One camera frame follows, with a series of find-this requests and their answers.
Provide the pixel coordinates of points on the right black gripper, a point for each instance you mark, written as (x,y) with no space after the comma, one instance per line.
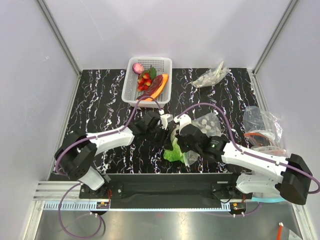
(180,139)

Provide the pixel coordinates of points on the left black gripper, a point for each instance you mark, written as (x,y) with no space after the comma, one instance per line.
(165,141)

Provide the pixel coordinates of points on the green lettuce head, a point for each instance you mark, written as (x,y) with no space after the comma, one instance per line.
(172,150)

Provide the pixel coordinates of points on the zip bag with white slices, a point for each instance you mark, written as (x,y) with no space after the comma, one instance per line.
(208,124)

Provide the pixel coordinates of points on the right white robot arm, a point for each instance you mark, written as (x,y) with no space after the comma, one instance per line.
(288,177)

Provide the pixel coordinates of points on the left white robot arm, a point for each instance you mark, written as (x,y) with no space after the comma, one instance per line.
(77,153)

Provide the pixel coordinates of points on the back bag of slices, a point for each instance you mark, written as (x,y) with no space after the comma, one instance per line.
(212,76)

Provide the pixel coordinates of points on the blue-zip bag of slices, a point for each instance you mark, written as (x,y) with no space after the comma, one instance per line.
(267,200)

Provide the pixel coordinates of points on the orange papaya slice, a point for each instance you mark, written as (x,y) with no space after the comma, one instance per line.
(157,86)

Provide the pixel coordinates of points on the red cherry bunch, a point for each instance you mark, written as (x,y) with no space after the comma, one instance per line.
(146,78)

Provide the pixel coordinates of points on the purple onion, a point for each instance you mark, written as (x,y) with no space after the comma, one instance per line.
(138,68)

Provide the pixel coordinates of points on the white perforated plastic basket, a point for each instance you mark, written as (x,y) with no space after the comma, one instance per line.
(162,65)

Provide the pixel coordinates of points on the crumpled clear bags pile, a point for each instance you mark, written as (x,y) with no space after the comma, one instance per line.
(263,131)

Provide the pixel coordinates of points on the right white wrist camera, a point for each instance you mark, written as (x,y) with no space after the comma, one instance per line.
(182,121)

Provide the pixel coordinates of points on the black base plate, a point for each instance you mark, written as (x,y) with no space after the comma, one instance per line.
(209,185)

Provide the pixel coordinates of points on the right aluminium frame post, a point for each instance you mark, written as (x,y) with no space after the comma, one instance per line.
(275,35)

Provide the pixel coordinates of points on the aluminium frame post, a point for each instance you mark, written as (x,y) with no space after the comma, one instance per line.
(275,35)
(58,35)

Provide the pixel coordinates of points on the white slotted cable duct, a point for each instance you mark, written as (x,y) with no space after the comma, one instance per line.
(148,206)

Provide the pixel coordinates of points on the left aluminium frame post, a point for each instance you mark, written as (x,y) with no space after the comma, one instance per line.
(58,35)

